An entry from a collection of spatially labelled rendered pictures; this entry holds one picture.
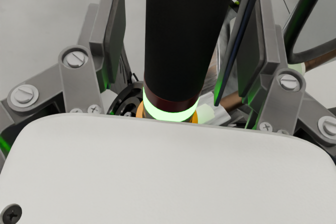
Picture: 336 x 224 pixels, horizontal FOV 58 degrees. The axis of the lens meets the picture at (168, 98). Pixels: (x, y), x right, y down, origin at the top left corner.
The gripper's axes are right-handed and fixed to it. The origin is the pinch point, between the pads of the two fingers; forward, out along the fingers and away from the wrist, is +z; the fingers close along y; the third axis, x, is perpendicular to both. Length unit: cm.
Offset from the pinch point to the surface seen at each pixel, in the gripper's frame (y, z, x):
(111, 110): -7.7, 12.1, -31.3
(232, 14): 14, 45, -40
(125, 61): -7.6, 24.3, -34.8
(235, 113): 12.0, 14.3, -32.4
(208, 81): 8.5, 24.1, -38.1
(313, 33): 71, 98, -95
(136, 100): -3.8, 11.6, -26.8
